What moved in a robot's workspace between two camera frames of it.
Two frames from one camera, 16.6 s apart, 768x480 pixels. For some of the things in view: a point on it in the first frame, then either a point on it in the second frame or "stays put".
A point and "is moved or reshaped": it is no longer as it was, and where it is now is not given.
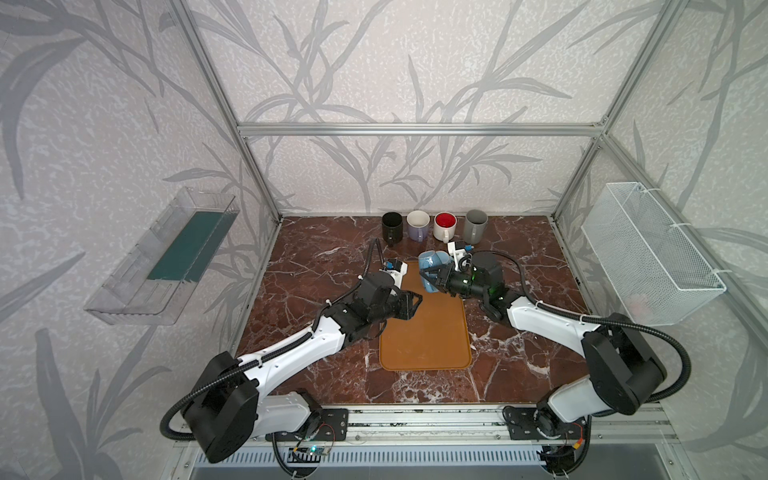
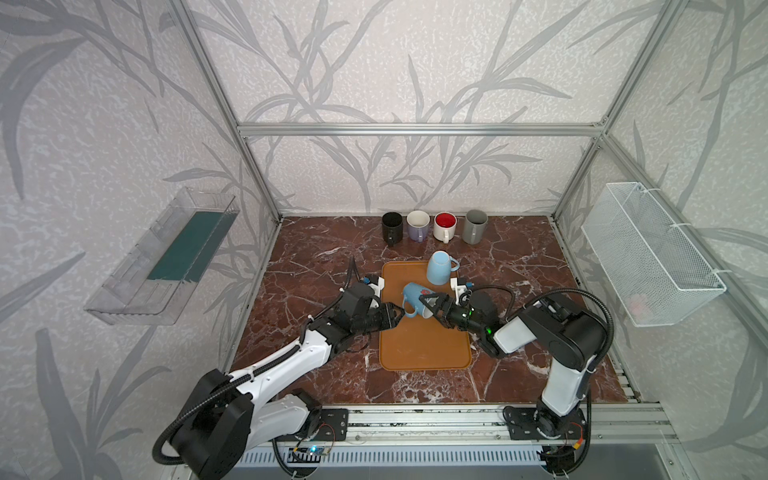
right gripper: [441, 281] -> [444, 310]
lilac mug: [418, 225] stays put
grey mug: [475, 226] stays put
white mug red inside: [444, 226] stays put
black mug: [392, 228] stays put
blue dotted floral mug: [430, 259] is moved or reshaped
